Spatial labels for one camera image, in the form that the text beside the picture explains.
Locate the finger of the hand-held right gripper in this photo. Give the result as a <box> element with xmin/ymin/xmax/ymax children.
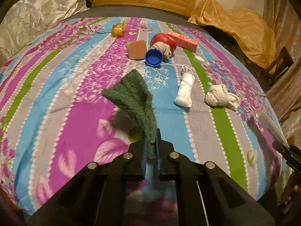
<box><xmin>273</xmin><ymin>142</ymin><xmax>301</xmax><ymax>171</ymax></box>

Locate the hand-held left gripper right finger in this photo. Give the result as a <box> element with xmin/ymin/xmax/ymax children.
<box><xmin>156</xmin><ymin>129</ymin><xmax>275</xmax><ymax>226</ymax></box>

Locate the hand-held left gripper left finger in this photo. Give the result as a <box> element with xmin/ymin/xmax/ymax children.
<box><xmin>28</xmin><ymin>139</ymin><xmax>147</xmax><ymax>226</ymax></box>

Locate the brown red box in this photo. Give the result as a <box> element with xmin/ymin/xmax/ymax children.
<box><xmin>255</xmin><ymin>109</ymin><xmax>290</xmax><ymax>149</ymax></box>

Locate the green cloth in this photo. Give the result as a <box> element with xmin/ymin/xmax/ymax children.
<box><xmin>102</xmin><ymin>69</ymin><xmax>158</xmax><ymax>159</ymax></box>

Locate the white sock with cord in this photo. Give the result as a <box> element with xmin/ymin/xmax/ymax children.
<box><xmin>174</xmin><ymin>65</ymin><xmax>196</xmax><ymax>107</ymax></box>

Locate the striped floral blanket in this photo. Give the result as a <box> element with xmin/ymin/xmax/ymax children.
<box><xmin>0</xmin><ymin>16</ymin><xmax>283</xmax><ymax>217</ymax></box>

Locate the dark wooden chair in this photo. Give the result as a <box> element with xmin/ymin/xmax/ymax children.
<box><xmin>261</xmin><ymin>46</ymin><xmax>294</xmax><ymax>83</ymax></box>

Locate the blue bottle cap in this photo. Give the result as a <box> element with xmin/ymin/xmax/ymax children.
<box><xmin>144</xmin><ymin>49</ymin><xmax>163</xmax><ymax>67</ymax></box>

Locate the beige knotted rag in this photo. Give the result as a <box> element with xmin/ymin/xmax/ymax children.
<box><xmin>152</xmin><ymin>41</ymin><xmax>173</xmax><ymax>58</ymax></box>

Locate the red apple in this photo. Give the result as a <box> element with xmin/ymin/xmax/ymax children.
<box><xmin>150</xmin><ymin>33</ymin><xmax>177</xmax><ymax>54</ymax></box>

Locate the red carton box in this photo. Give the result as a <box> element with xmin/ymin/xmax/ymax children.
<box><xmin>167</xmin><ymin>31</ymin><xmax>198</xmax><ymax>53</ymax></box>

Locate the patterned beige curtain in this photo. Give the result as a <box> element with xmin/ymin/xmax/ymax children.
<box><xmin>263</xmin><ymin>0</ymin><xmax>301</xmax><ymax>123</ymax></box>

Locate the gold figurine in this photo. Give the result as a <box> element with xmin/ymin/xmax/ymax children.
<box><xmin>111</xmin><ymin>22</ymin><xmax>128</xmax><ymax>37</ymax></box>

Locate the orange cover cloth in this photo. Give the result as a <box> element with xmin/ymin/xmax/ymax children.
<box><xmin>188</xmin><ymin>0</ymin><xmax>277</xmax><ymax>70</ymax></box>

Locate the grey bed sheet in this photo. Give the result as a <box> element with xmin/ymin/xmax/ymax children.
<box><xmin>68</xmin><ymin>5</ymin><xmax>212</xmax><ymax>32</ymax></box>

